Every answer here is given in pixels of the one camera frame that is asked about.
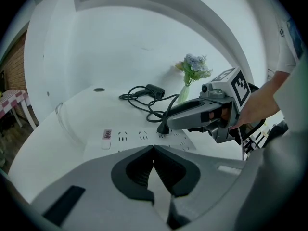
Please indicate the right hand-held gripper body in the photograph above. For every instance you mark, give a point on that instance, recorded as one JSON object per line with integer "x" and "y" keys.
{"x": 237, "y": 88}

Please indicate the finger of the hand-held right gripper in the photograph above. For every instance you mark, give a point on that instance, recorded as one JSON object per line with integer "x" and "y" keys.
{"x": 185, "y": 105}
{"x": 185, "y": 119}

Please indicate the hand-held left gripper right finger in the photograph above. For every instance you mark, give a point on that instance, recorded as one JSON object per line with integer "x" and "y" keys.
{"x": 178, "y": 177}

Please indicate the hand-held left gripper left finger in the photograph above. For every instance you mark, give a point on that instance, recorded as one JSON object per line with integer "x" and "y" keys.
{"x": 134, "y": 177}

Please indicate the black hair dryer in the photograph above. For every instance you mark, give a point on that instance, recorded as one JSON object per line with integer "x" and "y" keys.
{"x": 155, "y": 90}

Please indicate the white power strip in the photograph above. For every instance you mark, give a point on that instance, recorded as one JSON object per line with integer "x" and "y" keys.
{"x": 142, "y": 138}

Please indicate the person's right forearm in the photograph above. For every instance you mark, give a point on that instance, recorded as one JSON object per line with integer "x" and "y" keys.
{"x": 260, "y": 102}

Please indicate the person's right hand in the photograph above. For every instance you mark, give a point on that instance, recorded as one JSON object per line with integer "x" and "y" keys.
{"x": 217, "y": 114}

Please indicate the vase with flowers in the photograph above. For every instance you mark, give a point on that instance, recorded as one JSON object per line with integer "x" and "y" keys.
{"x": 193, "y": 68}

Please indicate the black chair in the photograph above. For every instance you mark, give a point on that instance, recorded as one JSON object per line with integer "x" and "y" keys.
{"x": 255, "y": 138}

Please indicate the table with checkered cloth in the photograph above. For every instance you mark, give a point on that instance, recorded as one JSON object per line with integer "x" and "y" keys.
{"x": 12, "y": 100}

